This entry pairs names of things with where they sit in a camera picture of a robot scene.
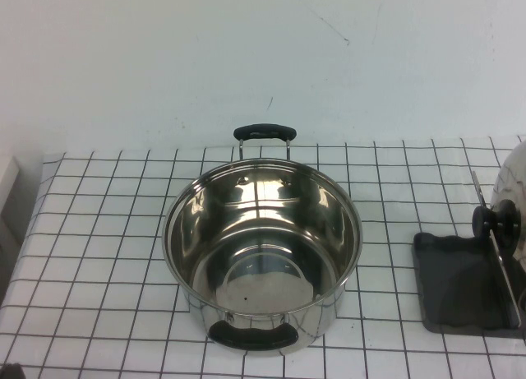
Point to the stainless steel pot lid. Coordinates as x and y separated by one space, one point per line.
513 177

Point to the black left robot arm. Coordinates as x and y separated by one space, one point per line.
10 372

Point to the dark grey rack tray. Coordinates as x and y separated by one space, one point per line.
448 280

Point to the steel rack upright bar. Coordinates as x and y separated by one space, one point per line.
507 288

